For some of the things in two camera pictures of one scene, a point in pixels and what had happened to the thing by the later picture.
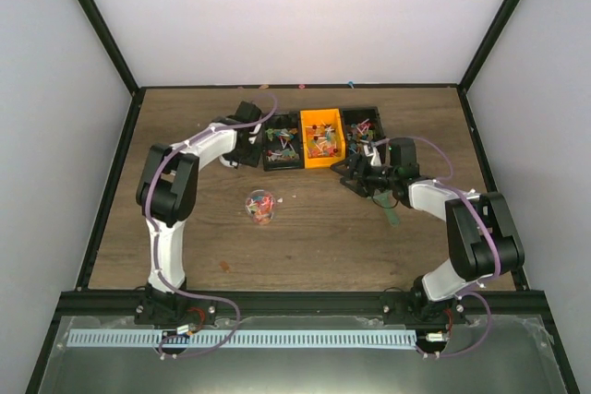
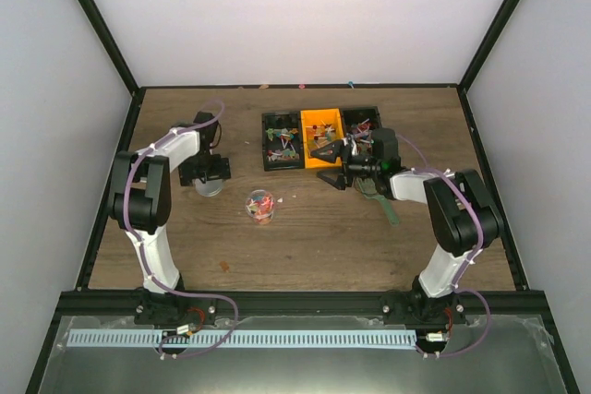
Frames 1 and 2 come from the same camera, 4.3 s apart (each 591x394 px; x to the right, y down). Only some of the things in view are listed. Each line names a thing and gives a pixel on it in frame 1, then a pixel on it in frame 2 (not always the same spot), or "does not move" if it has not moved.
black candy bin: [282, 141] does not move
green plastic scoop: [384, 199] does not move
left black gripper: [251, 161] -> [221, 170]
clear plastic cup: [260, 206] does not move
